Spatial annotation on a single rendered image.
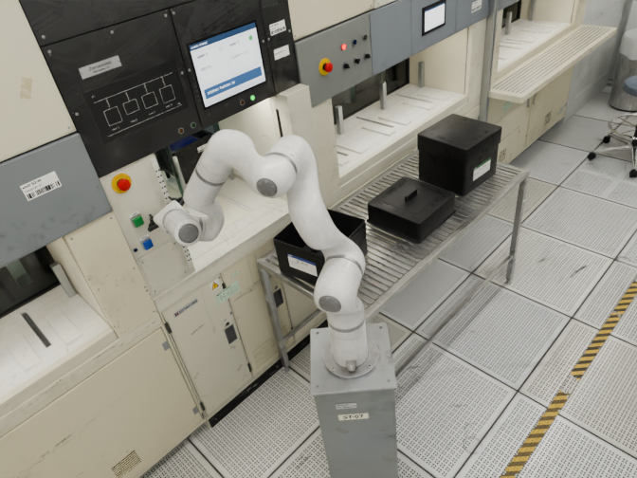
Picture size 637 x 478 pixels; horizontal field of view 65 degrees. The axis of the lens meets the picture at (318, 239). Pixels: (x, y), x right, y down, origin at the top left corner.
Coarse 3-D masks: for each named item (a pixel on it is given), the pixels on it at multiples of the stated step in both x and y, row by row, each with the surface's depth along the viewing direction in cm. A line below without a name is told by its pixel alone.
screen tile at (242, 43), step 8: (232, 40) 171; (240, 40) 173; (232, 48) 173; (240, 48) 175; (256, 48) 180; (248, 56) 178; (256, 56) 181; (232, 64) 175; (240, 64) 177; (248, 64) 180
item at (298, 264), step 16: (288, 224) 205; (336, 224) 213; (352, 224) 207; (288, 240) 208; (352, 240) 196; (288, 256) 198; (304, 256) 192; (320, 256) 186; (288, 272) 205; (304, 272) 198
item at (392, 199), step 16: (384, 192) 229; (400, 192) 227; (416, 192) 223; (432, 192) 224; (448, 192) 223; (368, 208) 224; (384, 208) 219; (400, 208) 217; (416, 208) 216; (432, 208) 214; (448, 208) 221; (384, 224) 222; (400, 224) 214; (416, 224) 207; (432, 224) 215; (416, 240) 212
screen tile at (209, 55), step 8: (216, 48) 168; (224, 48) 170; (200, 56) 165; (208, 56) 167; (216, 56) 169; (224, 56) 171; (200, 64) 166; (224, 64) 172; (208, 72) 169; (216, 72) 171; (224, 72) 173; (208, 80) 170; (216, 80) 172
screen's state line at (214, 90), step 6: (246, 72) 180; (252, 72) 182; (258, 72) 184; (234, 78) 177; (240, 78) 179; (246, 78) 181; (252, 78) 183; (216, 84) 173; (222, 84) 175; (228, 84) 177; (234, 84) 178; (204, 90) 170; (210, 90) 172; (216, 90) 174; (222, 90) 176; (210, 96) 173
